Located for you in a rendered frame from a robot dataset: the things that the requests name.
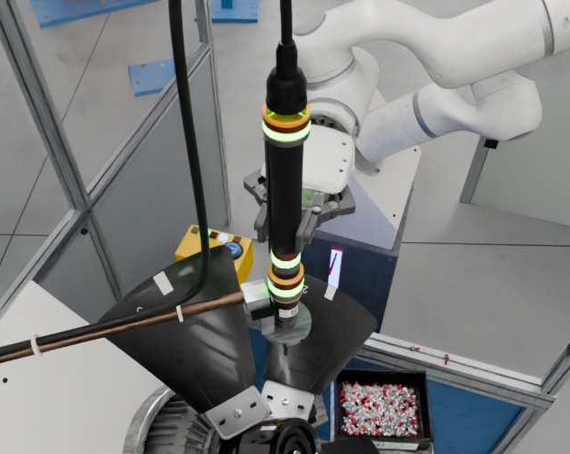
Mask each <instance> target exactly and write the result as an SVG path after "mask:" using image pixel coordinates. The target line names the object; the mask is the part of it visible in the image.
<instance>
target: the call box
mask: <svg viewBox="0 0 570 454"><path fill-rule="evenodd" d="M193 227H198V228H199V226H197V225H193V224H192V225H191V227H190V228H189V230H188V232H187V234H186V235H185V237H184V239H183V240H182V242H181V244H180V246H179V247H178V249H177V251H176V253H175V256H176V262H178V261H179V260H181V259H184V258H186V257H188V256H191V255H193V254H195V253H197V252H199V251H201V241H200V233H199V232H198V234H194V233H191V230H192V229H193ZM208 230H209V231H210V232H209V236H210V234H211V232H218V233H219V235H218V237H217V238H216V239H213V238H210V237H209V241H210V248H212V247H215V246H218V245H222V244H223V245H225V244H227V243H228V242H232V240H233V238H234V236H236V235H232V234H229V233H226V232H219V231H216V230H212V229H208ZM221 233H223V234H226V235H228V238H227V240H226V241H219V237H220V235H221ZM237 244H239V245H240V254H239V255H238V256H237V257H235V258H233V260H234V264H235V268H236V272H237V277H238V281H239V285H241V284H244V283H245V281H246V278H247V276H248V274H249V272H250V269H251V267H252V265H253V263H254V258H253V244H252V240H251V239H247V238H243V237H241V240H240V243H237ZM240 291H241V288H240Z"/></svg>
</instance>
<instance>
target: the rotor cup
mask: <svg viewBox="0 0 570 454"><path fill-rule="evenodd" d="M262 426H276V428H275V429H274V430H260V429H261V428H262ZM295 450H299V451H300V452H301V454H322V451H321V442H320V439H319V436H318V434H317V432H316V430H315V429H314V428H313V427H312V425H311V424H310V423H309V422H307V421H306V420H305V419H302V418H299V417H274V418H266V419H265V420H263V421H261V422H259V423H257V424H255V425H254V426H252V427H250V428H248V429H246V430H245V431H243V432H241V433H239V434H238V435H236V436H234V437H232V438H231V439H229V440H223V439H222V438H221V437H220V436H219V434H218V433H217V432H216V433H215V434H214V436H213V441H212V445H211V450H210V454H293V453H294V451H295Z"/></svg>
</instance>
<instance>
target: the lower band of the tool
mask: <svg viewBox="0 0 570 454"><path fill-rule="evenodd" d="M268 274H269V276H270V277H271V278H272V280H274V281H275V282H277V283H278V284H281V285H291V284H294V283H296V282H297V281H299V280H300V279H301V277H302V276H303V264H302V263H301V262H300V272H299V274H298V275H297V276H296V277H295V278H293V279H289V280H283V279H280V278H277V277H276V276H275V275H274V274H273V272H272V262H271V263H270V265H269V267H268Z"/></svg>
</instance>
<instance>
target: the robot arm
mask: <svg viewBox="0 0 570 454"><path fill-rule="evenodd" d="M293 40H294V41H295V44H296V47H297V49H298V59H297V66H298V67H299V68H300V69H301V70H302V71H303V73H304V75H305V77H306V79H307V98H308V101H307V103H308V104H309V106H310V107H311V125H310V135H309V138H308V139H307V140H306V141H305V142H304V143H303V193H302V210H303V211H305V212H304V214H303V218H302V220H301V222H300V224H299V227H298V229H297V232H296V234H295V250H296V252H298V253H302V251H303V247H304V244H305V243H307V244H310V243H311V241H312V237H313V234H314V232H315V230H316V228H319V227H320V226H321V224H322V223H323V222H327V221H329V220H331V219H334V218H336V217H337V216H338V215H340V216H341V215H347V214H352V213H354V212H355V211H356V201H355V199H354V197H353V195H352V193H351V191H350V189H349V187H348V186H349V182H350V179H351V175H352V171H353V167H354V166H355V167H356V168H357V169H358V170H359V171H360V172H362V173H364V174H365V175H368V176H372V177H373V176H377V175H379V174H381V173H383V171H384V170H385V168H386V165H387V162H388V156H390V155H393V154H394V153H397V152H400V151H402V150H406V149H409V148H411V147H413V146H416V145H419V144H421V143H423V142H425V141H430V140H432V139H435V138H438V137H439V136H442V135H445V134H447V133H450V132H457V131H469V132H475V133H478V134H480V135H483V136H485V137H487V138H491V139H494V140H498V141H515V140H518V139H521V138H524V137H526V136H528V135H530V134H531V133H532V132H533V131H535V130H536V128H537V127H538V125H539V124H540V121H541V118H542V106H541V102H540V99H539V95H538V90H537V88H536V85H535V82H534V81H537V82H551V81H556V80H558V79H561V78H564V77H568V76H570V0H494V1H492V2H490V3H488V4H485V5H481V6H479V7H476V8H475V9H473V10H470V11H468V12H465V13H463V14H460V15H458V16H455V17H452V18H448V19H439V18H436V17H433V16H431V15H429V14H426V13H424V12H422V11H420V10H418V9H416V8H414V7H412V6H410V5H407V4H405V3H402V2H399V1H396V0H357V1H353V2H350V3H347V4H344V5H340V6H338V7H335V8H333V9H330V10H329V11H326V12H324V13H321V14H318V15H315V16H313V17H312V18H310V19H308V20H306V21H304V22H302V23H299V25H298V26H296V27H295V28H294V29H293ZM367 41H392V42H395V43H398V44H400V45H403V46H404V47H405V48H407V49H408V50H410V51H411V52H412V53H413V54H414V55H415V56H416V58H417V59H418V60H419V61H420V63H421V64H422V66H423V67H424V68H425V70H426V71H427V73H428V74H429V76H430V78H431V79H432V81H433V83H431V84H428V85H426V86H423V87H421V88H419V89H417V90H414V91H412V92H410V93H409V94H407V95H403V96H401V97H399V98H397V99H394V100H393V101H391V102H389V103H387V104H383V105H381V106H379V107H377V108H376V109H373V110H371V111H370V110H369V106H370V104H371V101H372V99H373V96H374V93H375V90H376V87H377V85H378V82H379V78H380V71H379V67H378V65H377V62H376V61H375V59H374V58H373V56H372V55H370V54H369V53H368V52H367V51H365V50H363V49H360V48H359V47H355V46H356V45H358V44H360V43H363V42H367ZM468 85H470V86H471V89H472V92H473V95H474V98H475V102H476V106H474V105H471V104H469V103H468V102H467V101H466V100H465V99H464V98H463V97H462V96H461V95H460V94H459V93H458V91H457V90H456V89H455V88H460V87H463V86H468ZM260 184H262V185H260ZM243 185H244V188H245V189H246V190H247V191H248V192H249V193H251V194H252V195H254V196H255V199H256V201H257V202H258V204H259V206H260V207H261V208H260V210H259V212H258V215H257V217H256V219H255V221H254V231H257V234H258V242H259V243H263V242H265V241H266V238H267V236H268V234H267V188H266V164H265V163H264V165H263V167H262V168H260V169H258V170H256V171H254V172H253V173H251V174H249V175H247V176H246V177H244V178H243Z"/></svg>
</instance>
